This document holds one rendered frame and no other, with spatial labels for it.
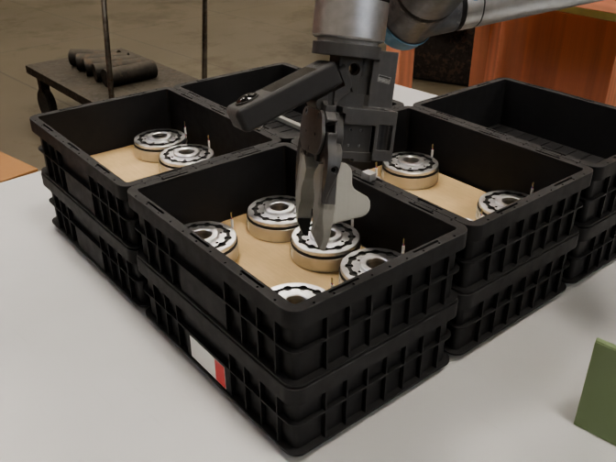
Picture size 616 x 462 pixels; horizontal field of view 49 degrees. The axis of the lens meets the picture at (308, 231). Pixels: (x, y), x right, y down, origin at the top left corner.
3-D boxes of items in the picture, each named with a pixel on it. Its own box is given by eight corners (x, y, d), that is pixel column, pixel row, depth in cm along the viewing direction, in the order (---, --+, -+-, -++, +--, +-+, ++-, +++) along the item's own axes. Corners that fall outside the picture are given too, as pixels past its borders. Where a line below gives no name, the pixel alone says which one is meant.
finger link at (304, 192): (344, 236, 78) (359, 162, 74) (295, 236, 76) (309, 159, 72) (335, 224, 81) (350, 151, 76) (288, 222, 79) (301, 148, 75)
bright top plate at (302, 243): (374, 240, 99) (374, 237, 99) (323, 264, 93) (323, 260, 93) (327, 216, 106) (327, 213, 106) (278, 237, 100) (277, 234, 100)
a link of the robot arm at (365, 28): (330, -7, 63) (303, -3, 71) (324, 42, 65) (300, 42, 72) (401, 3, 66) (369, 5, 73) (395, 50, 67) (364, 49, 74)
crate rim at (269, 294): (471, 245, 88) (474, 228, 87) (291, 334, 72) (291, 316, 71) (286, 153, 115) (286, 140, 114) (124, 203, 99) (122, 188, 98)
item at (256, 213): (324, 213, 107) (324, 209, 107) (276, 234, 101) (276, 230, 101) (281, 192, 113) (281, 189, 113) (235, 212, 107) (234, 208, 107)
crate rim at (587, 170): (595, 183, 105) (599, 169, 104) (472, 245, 88) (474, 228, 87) (407, 115, 132) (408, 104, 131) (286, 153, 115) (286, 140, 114)
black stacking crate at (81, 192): (285, 203, 120) (284, 143, 115) (133, 258, 104) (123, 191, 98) (174, 139, 147) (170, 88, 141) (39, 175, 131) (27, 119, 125)
